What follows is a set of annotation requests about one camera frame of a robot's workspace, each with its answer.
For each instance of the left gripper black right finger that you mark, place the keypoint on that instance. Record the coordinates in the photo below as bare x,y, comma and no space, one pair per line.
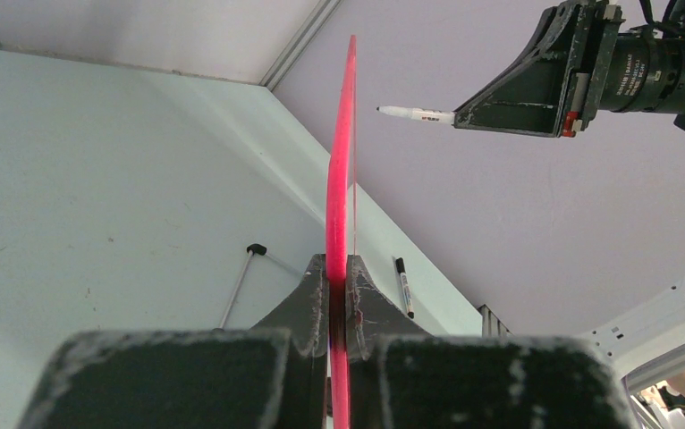
405,377

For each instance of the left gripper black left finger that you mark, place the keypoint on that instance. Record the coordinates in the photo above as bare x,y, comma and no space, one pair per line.
272,375

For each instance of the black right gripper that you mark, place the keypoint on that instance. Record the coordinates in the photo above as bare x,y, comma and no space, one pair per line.
558,80

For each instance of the white whiteboard marker pen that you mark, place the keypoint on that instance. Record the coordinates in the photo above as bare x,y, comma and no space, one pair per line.
418,114

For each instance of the pink-framed whiteboard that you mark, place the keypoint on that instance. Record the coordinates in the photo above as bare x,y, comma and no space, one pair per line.
336,240

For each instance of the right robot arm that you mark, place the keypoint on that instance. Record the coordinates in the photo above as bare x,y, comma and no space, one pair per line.
647,71

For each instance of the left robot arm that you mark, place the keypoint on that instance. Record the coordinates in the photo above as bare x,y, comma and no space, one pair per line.
642,346

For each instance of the black whiteboard foot clip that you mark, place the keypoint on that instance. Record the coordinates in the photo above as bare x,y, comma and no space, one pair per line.
256,249

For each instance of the black marker pen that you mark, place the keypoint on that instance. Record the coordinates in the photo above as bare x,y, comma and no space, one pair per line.
405,287

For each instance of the aluminium frame rail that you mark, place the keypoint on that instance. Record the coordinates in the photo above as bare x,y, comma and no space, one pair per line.
298,44

